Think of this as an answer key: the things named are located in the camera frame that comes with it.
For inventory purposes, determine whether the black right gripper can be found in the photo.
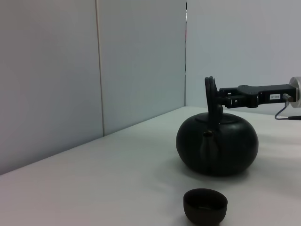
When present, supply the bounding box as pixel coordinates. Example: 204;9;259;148
217;84;298;109

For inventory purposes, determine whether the black round teapot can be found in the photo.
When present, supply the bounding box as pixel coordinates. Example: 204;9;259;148
175;75;260;178

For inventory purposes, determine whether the dark brown teacup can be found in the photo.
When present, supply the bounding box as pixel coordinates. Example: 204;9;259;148
183;188;229;226

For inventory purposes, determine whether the silver cable connector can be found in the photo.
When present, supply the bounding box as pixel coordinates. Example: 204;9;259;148
282;93;295;104

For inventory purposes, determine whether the thin grey cable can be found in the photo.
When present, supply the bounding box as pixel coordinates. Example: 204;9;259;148
274;101;301;121

